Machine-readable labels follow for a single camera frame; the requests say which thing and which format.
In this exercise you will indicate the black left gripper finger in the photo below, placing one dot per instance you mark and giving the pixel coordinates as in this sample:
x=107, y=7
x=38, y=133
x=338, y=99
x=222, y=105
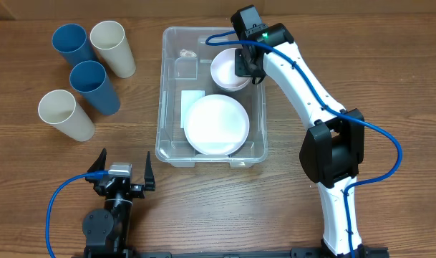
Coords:
x=149, y=175
x=99, y=164

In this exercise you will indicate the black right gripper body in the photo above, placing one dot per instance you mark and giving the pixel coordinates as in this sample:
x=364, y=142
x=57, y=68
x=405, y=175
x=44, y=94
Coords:
x=248, y=65

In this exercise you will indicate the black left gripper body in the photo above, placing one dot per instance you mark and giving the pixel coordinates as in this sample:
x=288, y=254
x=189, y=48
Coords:
x=135, y=188

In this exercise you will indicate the pink bowl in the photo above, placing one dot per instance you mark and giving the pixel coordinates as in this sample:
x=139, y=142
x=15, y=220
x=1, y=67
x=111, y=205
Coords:
x=222, y=69

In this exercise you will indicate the grey bowl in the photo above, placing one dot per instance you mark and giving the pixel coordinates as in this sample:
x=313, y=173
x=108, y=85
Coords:
x=229, y=88

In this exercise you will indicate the beige cup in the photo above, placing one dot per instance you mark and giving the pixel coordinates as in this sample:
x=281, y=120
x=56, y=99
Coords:
x=60, y=110
x=110, y=40

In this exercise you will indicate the pink plate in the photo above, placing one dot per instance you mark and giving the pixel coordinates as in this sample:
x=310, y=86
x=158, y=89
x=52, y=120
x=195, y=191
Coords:
x=216, y=125

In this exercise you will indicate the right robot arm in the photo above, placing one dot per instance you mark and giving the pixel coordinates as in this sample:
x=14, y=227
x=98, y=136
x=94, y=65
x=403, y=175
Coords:
x=333, y=147

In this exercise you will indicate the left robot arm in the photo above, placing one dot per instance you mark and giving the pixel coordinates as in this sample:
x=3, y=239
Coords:
x=106, y=229

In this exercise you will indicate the clear plastic storage bin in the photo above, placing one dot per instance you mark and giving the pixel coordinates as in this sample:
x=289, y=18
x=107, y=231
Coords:
x=187, y=53

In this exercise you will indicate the white label in bin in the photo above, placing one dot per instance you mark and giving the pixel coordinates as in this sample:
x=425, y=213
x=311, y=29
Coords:
x=188, y=98

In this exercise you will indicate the near blue cup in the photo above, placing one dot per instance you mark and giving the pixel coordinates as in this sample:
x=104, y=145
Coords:
x=90, y=80

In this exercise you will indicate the blue cup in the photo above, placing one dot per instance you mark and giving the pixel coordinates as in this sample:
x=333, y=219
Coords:
x=90, y=80
x=72, y=42

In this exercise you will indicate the far left blue cup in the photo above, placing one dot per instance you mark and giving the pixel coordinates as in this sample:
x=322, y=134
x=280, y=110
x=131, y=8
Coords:
x=72, y=42

